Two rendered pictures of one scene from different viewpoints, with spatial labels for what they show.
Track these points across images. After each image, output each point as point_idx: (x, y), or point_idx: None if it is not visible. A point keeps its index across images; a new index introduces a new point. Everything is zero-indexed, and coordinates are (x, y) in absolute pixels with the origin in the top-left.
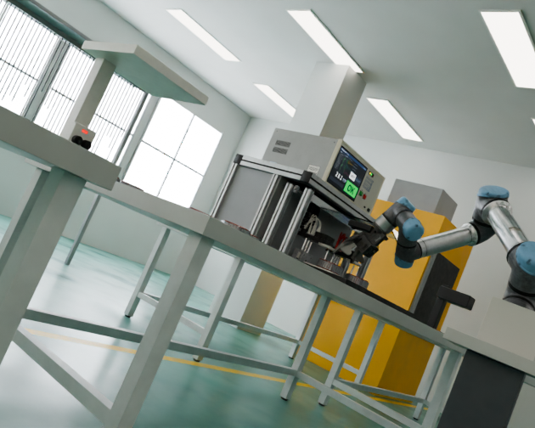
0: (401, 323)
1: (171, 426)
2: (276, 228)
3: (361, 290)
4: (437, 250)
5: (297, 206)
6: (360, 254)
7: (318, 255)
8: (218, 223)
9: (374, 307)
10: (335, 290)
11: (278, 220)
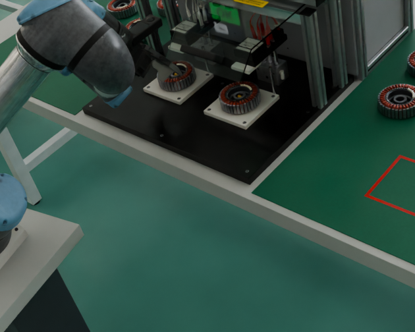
0: (190, 184)
1: (205, 195)
2: (169, 15)
3: (110, 122)
4: (98, 91)
5: None
6: (160, 67)
7: (297, 35)
8: None
9: (121, 149)
10: (55, 119)
11: (164, 4)
